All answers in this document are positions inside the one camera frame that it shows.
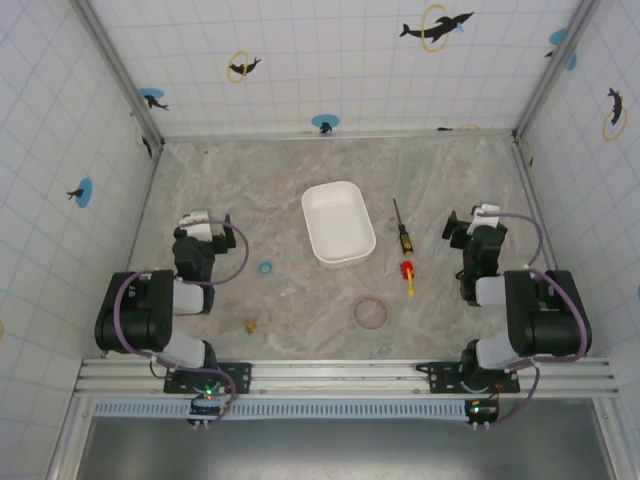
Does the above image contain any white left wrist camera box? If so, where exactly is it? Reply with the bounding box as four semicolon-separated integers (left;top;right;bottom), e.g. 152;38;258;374
180;209;217;240

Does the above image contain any purple right arm base cable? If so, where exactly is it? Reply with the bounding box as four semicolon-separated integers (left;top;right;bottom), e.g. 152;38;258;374
492;268;589;426

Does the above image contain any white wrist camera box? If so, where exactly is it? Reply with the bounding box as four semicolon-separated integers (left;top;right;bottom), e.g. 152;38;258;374
467;202;501;234
180;209;217;240

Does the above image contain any red and yellow toy tool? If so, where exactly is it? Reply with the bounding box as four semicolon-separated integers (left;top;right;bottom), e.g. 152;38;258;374
399;259;417;298

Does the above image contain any purple left arm base cable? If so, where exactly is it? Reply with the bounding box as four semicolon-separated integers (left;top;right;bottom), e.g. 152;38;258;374
113;270;239;419

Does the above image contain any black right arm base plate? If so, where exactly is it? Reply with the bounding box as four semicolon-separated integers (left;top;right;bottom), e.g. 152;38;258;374
415;360;521;396

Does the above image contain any slotted grey cable duct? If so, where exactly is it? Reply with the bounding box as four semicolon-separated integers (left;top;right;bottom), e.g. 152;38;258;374
92;398;474;420

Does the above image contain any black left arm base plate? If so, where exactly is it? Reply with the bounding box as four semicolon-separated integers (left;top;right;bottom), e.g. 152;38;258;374
163;360;253;396

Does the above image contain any right controller board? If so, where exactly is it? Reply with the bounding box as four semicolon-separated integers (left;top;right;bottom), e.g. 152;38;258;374
464;398;500;426

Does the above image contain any aluminium mounting rail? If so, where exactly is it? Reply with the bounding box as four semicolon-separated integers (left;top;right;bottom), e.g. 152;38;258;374
73;357;621;399

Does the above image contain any controller board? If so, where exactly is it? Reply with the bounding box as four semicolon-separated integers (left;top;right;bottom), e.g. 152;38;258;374
464;398;500;426
187;394;227;426

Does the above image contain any aluminium frame post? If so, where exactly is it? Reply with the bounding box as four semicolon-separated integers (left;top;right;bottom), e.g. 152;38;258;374
512;0;604;144
69;0;166;151

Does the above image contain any purple wrist camera cable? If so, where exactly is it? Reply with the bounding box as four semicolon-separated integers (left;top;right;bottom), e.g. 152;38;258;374
182;220;251;287
483;211;548;274

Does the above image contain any purple left wrist camera cable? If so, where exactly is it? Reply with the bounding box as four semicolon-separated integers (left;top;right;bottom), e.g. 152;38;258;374
182;220;251;287

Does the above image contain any black and yellow screwdriver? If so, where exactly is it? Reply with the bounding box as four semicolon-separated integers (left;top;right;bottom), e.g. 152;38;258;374
392;198;416;257

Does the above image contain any white plastic bin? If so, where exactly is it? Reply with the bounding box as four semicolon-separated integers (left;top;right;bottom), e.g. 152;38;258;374
300;180;377;270

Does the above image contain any left controller board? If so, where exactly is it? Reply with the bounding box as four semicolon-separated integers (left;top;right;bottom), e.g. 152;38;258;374
187;394;227;426

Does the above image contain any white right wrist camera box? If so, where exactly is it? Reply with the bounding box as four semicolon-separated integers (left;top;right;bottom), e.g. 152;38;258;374
467;202;501;234

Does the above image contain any purple right wrist camera cable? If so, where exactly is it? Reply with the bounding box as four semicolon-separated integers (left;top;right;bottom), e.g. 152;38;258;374
483;211;548;274

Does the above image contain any purple arm base cable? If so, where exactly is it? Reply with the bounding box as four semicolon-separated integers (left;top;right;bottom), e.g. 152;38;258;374
492;268;589;426
113;270;239;419

